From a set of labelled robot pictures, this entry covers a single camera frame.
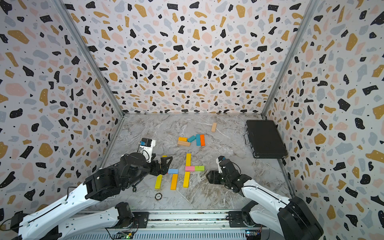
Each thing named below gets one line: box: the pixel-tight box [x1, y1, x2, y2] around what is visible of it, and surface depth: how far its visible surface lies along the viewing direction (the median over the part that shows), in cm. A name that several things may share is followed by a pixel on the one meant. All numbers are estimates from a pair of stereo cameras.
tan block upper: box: [211, 122, 217, 133], surface depth 115 cm
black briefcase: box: [243, 120, 289, 159], surface depth 102 cm
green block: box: [194, 165, 206, 172], surface depth 93 cm
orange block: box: [200, 134, 206, 147], surface depth 108 cm
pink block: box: [185, 166, 195, 172], surface depth 93 cm
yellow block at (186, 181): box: [183, 171, 191, 188], surface depth 89 cm
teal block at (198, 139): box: [195, 134, 201, 146], surface depth 108 cm
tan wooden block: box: [177, 140, 191, 147], surface depth 105 cm
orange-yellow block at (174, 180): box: [170, 174, 179, 191], surface depth 87 cm
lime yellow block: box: [155, 174, 163, 190], surface depth 87 cm
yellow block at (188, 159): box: [185, 153, 192, 167], surface depth 97 cm
